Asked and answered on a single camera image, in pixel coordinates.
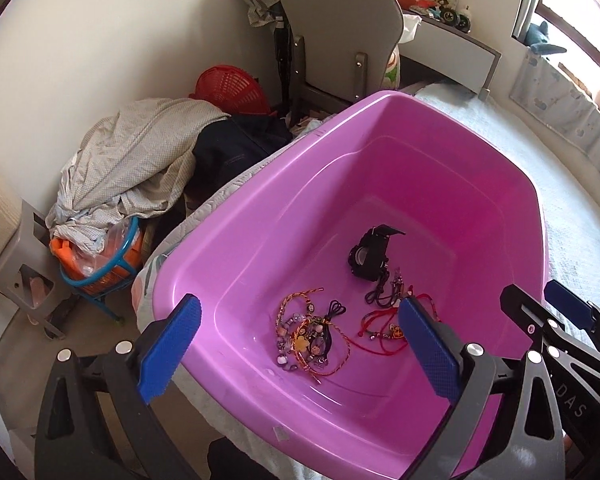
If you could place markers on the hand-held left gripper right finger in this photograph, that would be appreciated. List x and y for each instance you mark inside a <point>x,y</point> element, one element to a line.
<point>430,350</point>

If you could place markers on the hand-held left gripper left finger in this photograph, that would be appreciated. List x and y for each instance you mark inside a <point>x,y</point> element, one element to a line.
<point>170,350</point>

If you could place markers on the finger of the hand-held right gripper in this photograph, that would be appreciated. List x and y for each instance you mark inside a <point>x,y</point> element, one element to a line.
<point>525,310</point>
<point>570,305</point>

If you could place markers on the black wrist watch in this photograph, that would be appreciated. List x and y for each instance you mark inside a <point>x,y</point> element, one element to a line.
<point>372,255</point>

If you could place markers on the purple plastic basin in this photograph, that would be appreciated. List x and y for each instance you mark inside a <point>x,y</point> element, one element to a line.
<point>405,160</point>

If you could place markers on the white quilted blanket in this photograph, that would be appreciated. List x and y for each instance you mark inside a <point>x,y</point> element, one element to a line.
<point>570,220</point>

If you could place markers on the blue metal basket stand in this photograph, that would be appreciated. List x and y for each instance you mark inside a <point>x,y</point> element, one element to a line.
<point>125,255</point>

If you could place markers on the orange bag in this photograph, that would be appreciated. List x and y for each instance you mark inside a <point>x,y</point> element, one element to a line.
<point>65,255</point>

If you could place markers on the grey plastic stand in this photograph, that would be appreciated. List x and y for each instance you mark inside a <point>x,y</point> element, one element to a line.
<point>25,270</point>

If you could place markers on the beige crumpled sheet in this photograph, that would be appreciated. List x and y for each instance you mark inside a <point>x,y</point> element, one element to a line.
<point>130,160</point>

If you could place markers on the dark clothes pile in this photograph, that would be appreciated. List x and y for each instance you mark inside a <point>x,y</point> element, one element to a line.
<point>230,155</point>

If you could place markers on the blue shark plush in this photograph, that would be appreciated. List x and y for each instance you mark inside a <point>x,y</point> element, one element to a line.
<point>540,37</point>

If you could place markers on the grey shelf with toys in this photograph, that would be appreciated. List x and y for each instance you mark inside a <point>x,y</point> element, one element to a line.
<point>455,50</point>

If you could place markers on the red plastic basket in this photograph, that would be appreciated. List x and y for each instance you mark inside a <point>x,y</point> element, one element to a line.
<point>230,85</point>

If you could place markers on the toy car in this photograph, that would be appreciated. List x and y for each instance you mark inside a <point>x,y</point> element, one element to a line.
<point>447,12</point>

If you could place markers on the white plastic bag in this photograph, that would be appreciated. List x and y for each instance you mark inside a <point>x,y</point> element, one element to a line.
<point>407,25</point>

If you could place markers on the grey chair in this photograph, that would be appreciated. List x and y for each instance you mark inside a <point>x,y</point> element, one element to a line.
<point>340,25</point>

